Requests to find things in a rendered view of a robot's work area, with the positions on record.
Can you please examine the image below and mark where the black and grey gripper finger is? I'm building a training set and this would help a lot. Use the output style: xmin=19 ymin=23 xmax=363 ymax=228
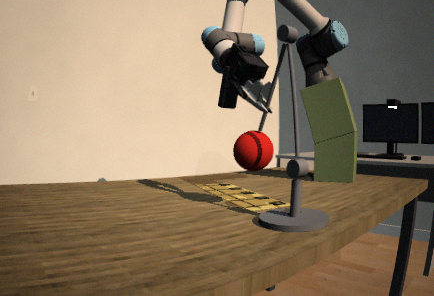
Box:
xmin=229 ymin=80 xmax=269 ymax=113
xmin=259 ymin=82 xmax=273 ymax=114

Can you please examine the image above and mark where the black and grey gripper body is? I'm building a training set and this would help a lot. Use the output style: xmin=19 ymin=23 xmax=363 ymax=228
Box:
xmin=220 ymin=43 xmax=269 ymax=85

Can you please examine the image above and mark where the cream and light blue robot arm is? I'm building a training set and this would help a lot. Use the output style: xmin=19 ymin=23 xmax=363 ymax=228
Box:
xmin=201 ymin=0 xmax=348 ymax=109

